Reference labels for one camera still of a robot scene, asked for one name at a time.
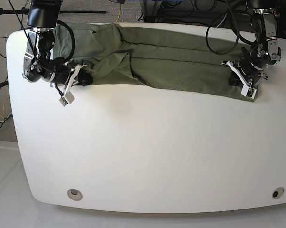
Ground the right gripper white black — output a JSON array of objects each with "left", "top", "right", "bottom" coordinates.
[{"left": 50, "top": 62, "right": 93, "bottom": 95}]

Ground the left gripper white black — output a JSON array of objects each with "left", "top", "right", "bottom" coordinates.
[{"left": 221, "top": 59, "right": 268, "bottom": 89}]

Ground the olive green T-shirt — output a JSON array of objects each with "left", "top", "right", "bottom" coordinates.
[{"left": 51, "top": 22, "right": 258, "bottom": 103}]

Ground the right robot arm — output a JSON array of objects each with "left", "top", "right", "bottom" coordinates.
[{"left": 23, "top": 0, "right": 93, "bottom": 96}]

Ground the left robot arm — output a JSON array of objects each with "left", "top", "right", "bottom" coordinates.
[{"left": 222, "top": 0, "right": 281, "bottom": 98}]

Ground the black tripod stand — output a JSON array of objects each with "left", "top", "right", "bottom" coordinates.
[{"left": 0, "top": 0, "right": 106, "bottom": 28}]

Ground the left table grommet hole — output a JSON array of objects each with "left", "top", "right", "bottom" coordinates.
[{"left": 67, "top": 189, "right": 83, "bottom": 201}]

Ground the table grommet hole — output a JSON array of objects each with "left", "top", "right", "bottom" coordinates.
[
  {"left": 272, "top": 187, "right": 285, "bottom": 199},
  {"left": 67, "top": 189, "right": 83, "bottom": 201}
]

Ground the right table grommet hole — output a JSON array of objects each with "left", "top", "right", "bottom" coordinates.
[{"left": 272, "top": 187, "right": 285, "bottom": 199}]

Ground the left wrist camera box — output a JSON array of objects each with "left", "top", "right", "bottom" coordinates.
[{"left": 241, "top": 85, "right": 257, "bottom": 99}]

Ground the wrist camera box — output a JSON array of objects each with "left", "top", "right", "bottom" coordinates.
[
  {"left": 59, "top": 92, "right": 74, "bottom": 107},
  {"left": 241, "top": 85, "right": 257, "bottom": 99}
]

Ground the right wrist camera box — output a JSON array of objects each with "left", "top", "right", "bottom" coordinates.
[{"left": 59, "top": 92, "right": 74, "bottom": 107}]

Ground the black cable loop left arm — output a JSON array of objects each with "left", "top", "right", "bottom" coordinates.
[{"left": 205, "top": 0, "right": 254, "bottom": 55}]

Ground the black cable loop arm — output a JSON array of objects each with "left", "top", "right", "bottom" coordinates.
[
  {"left": 38, "top": 20, "right": 76, "bottom": 69},
  {"left": 205, "top": 0, "right": 254, "bottom": 55}
]

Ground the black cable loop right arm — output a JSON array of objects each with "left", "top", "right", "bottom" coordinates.
[{"left": 38, "top": 20, "right": 76, "bottom": 69}]

